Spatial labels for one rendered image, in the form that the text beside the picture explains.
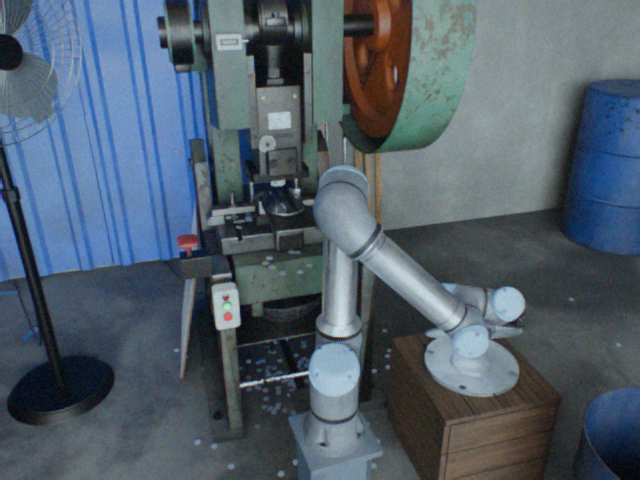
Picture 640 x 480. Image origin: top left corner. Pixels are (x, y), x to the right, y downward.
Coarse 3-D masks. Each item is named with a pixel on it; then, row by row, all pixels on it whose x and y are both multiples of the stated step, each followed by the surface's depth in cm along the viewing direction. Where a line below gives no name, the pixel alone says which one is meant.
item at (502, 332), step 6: (432, 330) 170; (438, 330) 168; (498, 330) 166; (504, 330) 166; (516, 330) 166; (522, 330) 169; (432, 336) 181; (438, 336) 181; (444, 336) 181; (492, 336) 178; (498, 336) 179; (504, 336) 179; (510, 336) 178
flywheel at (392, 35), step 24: (360, 0) 196; (384, 0) 175; (408, 0) 160; (384, 24) 174; (408, 24) 162; (360, 48) 202; (384, 48) 180; (408, 48) 156; (360, 72) 205; (384, 72) 183; (360, 96) 204; (384, 96) 186; (360, 120) 201; (384, 120) 179
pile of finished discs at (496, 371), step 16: (432, 352) 184; (448, 352) 183; (496, 352) 183; (432, 368) 176; (448, 368) 176; (464, 368) 175; (480, 368) 175; (496, 368) 176; (512, 368) 176; (448, 384) 168; (464, 384) 169; (480, 384) 169; (496, 384) 169; (512, 384) 169
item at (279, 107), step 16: (256, 80) 182; (272, 80) 175; (288, 80) 182; (256, 96) 172; (272, 96) 173; (288, 96) 175; (272, 112) 175; (288, 112) 177; (272, 128) 177; (288, 128) 179; (272, 144) 178; (288, 144) 181; (256, 160) 185; (272, 160) 179; (288, 160) 180
